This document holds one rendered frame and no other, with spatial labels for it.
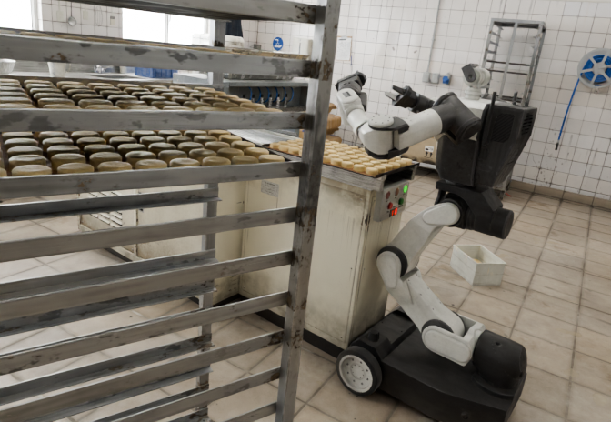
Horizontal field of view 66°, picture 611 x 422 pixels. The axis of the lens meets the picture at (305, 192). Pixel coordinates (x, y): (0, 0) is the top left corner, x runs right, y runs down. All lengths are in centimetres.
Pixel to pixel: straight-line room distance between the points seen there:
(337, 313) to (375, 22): 495
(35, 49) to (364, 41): 608
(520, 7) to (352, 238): 452
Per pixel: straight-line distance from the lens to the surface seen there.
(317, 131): 85
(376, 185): 190
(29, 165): 81
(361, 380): 212
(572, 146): 605
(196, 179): 79
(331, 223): 205
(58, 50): 71
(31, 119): 72
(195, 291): 138
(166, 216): 257
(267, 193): 225
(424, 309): 209
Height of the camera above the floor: 136
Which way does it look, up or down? 17 degrees down
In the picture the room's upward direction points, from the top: 6 degrees clockwise
